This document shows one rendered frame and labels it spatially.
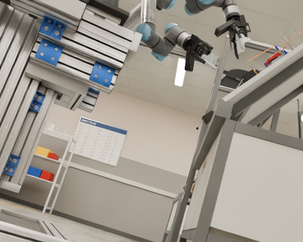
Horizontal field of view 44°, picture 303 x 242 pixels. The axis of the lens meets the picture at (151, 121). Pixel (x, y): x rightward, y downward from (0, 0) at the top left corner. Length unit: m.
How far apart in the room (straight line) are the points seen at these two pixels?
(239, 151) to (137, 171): 7.84
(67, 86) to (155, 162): 7.62
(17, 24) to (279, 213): 1.31
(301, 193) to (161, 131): 8.08
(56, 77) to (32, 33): 0.24
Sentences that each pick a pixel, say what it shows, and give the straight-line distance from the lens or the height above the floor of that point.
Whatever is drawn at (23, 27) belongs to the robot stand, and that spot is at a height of 1.01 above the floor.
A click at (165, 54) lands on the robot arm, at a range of 1.90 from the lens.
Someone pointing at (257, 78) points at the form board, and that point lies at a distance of 1.46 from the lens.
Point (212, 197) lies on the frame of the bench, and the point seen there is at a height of 0.51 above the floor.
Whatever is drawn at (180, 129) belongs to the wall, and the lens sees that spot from 9.39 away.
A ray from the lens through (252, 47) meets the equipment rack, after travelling 2.94.
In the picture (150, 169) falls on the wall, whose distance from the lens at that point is 9.15.
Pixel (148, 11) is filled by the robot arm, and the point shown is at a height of 1.32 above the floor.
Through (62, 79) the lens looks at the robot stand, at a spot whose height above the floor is 0.83.
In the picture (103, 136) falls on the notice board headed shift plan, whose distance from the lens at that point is 9.36.
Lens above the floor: 0.36
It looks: 15 degrees up
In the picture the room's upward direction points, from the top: 18 degrees clockwise
